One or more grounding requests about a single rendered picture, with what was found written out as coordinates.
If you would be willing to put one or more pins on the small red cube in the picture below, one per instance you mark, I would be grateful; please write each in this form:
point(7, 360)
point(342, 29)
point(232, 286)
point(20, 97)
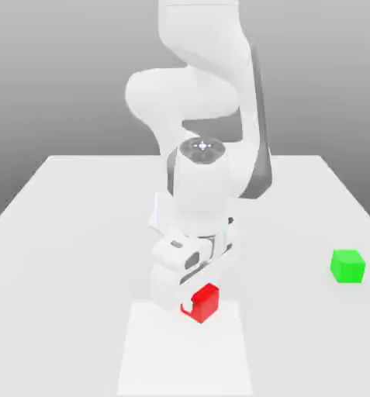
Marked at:
point(207, 302)

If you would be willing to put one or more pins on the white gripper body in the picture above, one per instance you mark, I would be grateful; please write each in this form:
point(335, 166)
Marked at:
point(167, 288)

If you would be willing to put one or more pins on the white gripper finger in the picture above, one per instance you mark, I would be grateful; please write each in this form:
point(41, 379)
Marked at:
point(188, 306)

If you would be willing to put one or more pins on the small green cube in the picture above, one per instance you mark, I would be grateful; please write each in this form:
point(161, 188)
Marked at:
point(347, 266)

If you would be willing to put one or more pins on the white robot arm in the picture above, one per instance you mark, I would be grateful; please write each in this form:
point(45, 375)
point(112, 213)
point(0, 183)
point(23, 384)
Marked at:
point(203, 93)

